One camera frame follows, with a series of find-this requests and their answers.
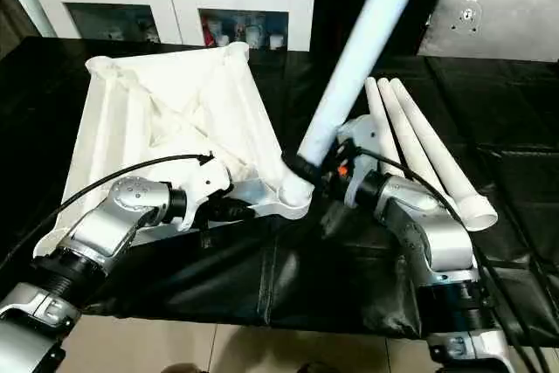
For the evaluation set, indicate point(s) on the white plastic table top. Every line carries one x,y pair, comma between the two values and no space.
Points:
166,111

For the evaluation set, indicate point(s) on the white plastic table leg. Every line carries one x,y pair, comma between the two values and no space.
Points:
358,50
379,128
399,128
421,128

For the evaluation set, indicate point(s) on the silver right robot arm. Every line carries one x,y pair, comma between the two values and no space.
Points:
437,242

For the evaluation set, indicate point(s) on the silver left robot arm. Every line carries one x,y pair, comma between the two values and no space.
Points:
105,224

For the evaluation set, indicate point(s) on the black work mat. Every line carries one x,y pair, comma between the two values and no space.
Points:
262,286

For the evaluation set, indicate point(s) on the white mug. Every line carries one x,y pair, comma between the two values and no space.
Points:
277,42

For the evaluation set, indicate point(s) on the grey cushion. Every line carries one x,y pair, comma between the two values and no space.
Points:
498,24

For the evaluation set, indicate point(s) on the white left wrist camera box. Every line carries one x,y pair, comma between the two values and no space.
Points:
205,183

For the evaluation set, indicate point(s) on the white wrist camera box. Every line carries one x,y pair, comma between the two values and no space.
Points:
358,133
205,183

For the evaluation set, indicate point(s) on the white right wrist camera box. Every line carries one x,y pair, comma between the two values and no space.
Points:
358,133

